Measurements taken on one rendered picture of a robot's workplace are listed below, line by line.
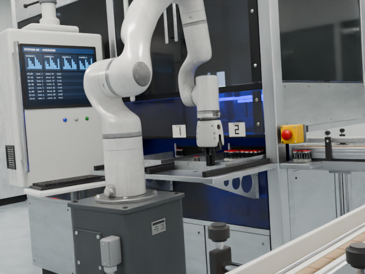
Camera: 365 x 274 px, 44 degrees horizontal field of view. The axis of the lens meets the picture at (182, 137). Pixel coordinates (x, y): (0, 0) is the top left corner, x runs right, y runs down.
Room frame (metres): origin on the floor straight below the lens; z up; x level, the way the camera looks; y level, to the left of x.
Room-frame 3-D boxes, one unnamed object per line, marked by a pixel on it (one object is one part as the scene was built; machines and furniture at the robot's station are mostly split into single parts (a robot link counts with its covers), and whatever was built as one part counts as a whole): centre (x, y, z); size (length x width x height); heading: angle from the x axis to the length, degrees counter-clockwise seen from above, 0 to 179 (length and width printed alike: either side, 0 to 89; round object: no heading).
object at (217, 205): (2.54, 0.39, 0.73); 1.98 x 0.01 x 0.25; 47
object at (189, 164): (1.88, -0.17, 0.90); 0.34 x 0.26 x 0.04; 137
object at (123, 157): (1.38, 0.18, 0.95); 0.19 x 0.19 x 0.18
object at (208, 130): (1.70, -0.10, 1.03); 0.10 x 0.08 x 0.11; 47
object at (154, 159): (2.11, 0.08, 0.90); 0.34 x 0.26 x 0.04; 137
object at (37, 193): (2.19, 0.54, 0.79); 0.45 x 0.28 x 0.03; 129
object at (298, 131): (1.80, -0.44, 1.00); 0.08 x 0.07 x 0.07; 137
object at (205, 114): (1.70, -0.10, 1.09); 0.09 x 0.08 x 0.03; 47
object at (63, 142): (2.35, 0.64, 1.19); 0.50 x 0.19 x 0.78; 129
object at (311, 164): (1.82, -0.48, 0.87); 0.14 x 0.13 x 0.02; 137
